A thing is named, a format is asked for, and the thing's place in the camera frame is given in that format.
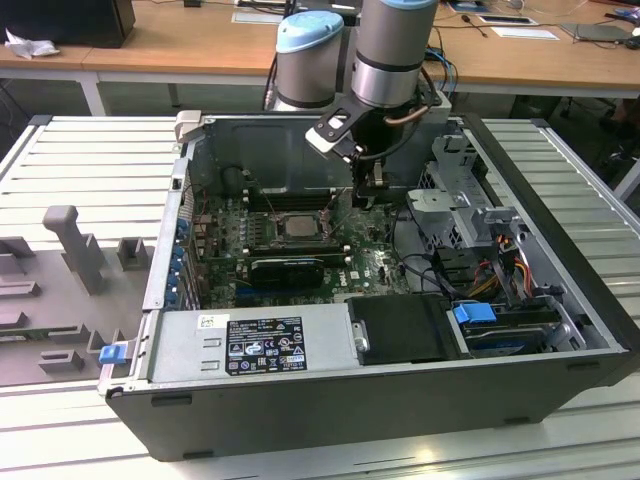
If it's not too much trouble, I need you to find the metal wire locking lever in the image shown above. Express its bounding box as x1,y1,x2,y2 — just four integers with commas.
322,191,348,216
259,186,280,222

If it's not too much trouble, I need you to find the black RAM slot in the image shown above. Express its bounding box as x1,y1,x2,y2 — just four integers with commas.
247,243,349,250
247,247,349,254
247,251,349,258
247,254,349,262
248,198,337,207
248,188,337,196
248,193,337,201

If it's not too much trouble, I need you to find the CPU socket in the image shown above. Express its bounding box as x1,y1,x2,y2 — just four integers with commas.
273,210,334,244

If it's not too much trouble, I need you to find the grey metal drive cage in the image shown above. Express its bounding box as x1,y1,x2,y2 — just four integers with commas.
403,132,534,261

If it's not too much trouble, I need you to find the green motherboard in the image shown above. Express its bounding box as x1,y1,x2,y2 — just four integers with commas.
187,187,441,309

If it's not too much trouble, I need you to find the black graphics card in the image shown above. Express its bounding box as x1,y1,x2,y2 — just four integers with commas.
248,256,325,290

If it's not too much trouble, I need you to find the black round component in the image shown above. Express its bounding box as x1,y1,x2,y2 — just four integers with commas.
221,166,245,195

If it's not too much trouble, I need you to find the blue disk carrier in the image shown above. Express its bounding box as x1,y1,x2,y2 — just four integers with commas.
451,301,497,330

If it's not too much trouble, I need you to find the beige case latch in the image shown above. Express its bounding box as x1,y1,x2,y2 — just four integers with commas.
174,110,204,146

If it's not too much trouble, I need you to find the wooden desk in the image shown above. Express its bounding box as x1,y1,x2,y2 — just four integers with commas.
0,0,361,119
419,0,640,101

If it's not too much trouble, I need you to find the blue booklet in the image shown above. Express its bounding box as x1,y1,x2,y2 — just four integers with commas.
447,0,494,14

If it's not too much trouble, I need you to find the black white tablet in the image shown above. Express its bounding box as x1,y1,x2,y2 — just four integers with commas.
477,13,539,26

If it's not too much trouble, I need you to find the hard disk drive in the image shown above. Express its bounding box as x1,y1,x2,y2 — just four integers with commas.
462,322,561,357

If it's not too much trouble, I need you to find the grey power supply unit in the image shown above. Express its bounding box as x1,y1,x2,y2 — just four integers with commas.
144,305,361,384

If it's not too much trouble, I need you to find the black and grey PC case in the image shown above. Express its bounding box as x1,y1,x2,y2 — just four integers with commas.
96,110,640,464

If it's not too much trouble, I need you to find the grey closed laptop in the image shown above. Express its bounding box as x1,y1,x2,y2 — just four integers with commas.
559,19,632,47

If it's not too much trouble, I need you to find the grey parts rack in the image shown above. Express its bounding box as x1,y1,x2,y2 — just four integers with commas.
0,204,156,389

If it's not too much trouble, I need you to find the black box device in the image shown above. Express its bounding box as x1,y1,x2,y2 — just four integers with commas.
0,0,137,50

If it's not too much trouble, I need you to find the crumpled white paper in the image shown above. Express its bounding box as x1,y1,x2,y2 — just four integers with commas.
3,27,60,60

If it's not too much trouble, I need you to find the green RAM stick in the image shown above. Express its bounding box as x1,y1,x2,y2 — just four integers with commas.
0,327,56,344

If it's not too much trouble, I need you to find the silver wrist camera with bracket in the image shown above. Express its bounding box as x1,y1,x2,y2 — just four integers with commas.
304,102,374,162

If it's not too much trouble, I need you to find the black data cable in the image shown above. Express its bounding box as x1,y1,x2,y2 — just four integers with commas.
392,204,451,296

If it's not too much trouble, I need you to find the blue cable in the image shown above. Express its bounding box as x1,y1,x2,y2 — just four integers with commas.
428,45,459,101

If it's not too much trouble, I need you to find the yellow red wire bundle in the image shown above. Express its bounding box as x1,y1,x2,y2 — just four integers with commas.
469,249,534,301

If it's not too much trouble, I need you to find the grey desk cable hatch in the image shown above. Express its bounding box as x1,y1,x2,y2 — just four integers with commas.
232,9,287,25

